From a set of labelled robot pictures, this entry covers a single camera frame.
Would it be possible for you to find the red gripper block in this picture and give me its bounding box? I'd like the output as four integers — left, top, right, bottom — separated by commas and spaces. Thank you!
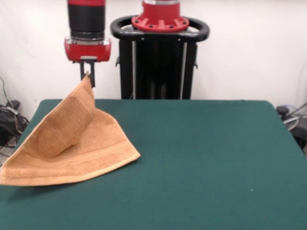
63, 36, 113, 88

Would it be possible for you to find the orange terry towel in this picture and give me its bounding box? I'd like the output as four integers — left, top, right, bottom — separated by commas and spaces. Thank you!
0, 75, 141, 187

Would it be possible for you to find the dark green table cloth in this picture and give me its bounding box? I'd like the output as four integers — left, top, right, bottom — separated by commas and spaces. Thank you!
0, 98, 307, 230

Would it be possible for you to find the silver round disc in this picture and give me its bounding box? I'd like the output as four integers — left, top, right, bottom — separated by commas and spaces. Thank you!
283, 115, 300, 131

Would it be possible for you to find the black chair base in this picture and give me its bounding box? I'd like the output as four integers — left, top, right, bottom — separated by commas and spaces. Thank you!
293, 124, 307, 154

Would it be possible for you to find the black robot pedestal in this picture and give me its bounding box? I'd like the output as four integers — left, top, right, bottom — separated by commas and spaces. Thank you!
110, 15, 211, 100

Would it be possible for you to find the grey cable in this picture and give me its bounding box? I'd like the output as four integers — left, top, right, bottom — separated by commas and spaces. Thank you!
0, 76, 12, 107

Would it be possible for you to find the bundle of black cables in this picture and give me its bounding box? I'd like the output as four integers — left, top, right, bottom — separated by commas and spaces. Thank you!
0, 99, 31, 150

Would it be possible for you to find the blue cable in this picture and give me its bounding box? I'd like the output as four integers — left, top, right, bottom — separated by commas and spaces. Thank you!
280, 103, 307, 115

